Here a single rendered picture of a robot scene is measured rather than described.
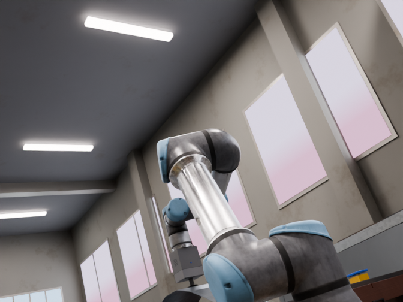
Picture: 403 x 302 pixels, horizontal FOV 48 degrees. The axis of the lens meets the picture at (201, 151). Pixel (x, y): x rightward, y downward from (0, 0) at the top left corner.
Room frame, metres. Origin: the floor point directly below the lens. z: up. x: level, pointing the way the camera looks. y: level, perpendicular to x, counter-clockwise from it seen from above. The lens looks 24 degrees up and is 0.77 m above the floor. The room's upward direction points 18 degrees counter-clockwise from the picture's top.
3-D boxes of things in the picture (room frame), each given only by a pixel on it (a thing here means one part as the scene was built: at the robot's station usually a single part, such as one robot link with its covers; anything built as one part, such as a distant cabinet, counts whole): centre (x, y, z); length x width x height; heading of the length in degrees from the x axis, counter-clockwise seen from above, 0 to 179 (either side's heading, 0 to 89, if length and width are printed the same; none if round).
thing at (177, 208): (1.51, 0.13, 1.23); 0.11 x 0.11 x 0.08; 14
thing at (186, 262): (1.61, 0.18, 1.08); 0.10 x 0.09 x 0.16; 38
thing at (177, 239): (1.60, 0.17, 1.16); 0.08 x 0.08 x 0.05
